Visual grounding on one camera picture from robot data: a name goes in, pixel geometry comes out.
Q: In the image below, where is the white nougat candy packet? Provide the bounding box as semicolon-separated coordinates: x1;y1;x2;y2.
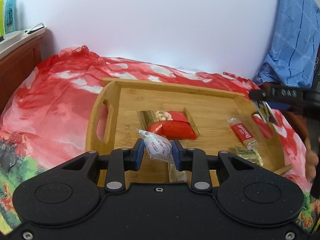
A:
136;129;174;164

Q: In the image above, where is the long red Biscoff biscuit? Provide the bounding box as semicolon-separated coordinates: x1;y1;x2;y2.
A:
227;118;257;150

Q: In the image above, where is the brown black white chocolate bar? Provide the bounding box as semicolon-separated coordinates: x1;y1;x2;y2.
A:
253;101;278;125

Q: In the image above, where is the person's hand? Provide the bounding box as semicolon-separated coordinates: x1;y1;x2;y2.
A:
305;138;319;182

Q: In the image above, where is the blue plaid shirt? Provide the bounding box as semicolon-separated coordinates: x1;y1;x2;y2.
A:
255;0;319;88

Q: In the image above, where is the red gold nut packet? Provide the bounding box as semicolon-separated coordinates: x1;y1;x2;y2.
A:
137;108;200;140

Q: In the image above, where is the bamboo serving tray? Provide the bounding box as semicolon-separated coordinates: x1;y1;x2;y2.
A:
85;78;292;175

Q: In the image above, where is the gold green tea sachet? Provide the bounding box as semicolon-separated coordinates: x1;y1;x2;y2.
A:
235;146;263;166

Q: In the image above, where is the red floral table cloth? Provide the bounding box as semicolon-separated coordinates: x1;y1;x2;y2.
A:
0;45;320;235

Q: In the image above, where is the wooden side cabinet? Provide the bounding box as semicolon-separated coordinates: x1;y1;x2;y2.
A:
0;35;43;113

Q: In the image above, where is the white power strip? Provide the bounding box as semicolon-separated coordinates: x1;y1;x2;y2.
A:
0;23;47;59

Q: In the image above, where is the yellow green bottle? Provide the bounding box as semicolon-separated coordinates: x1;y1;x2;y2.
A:
0;0;5;36

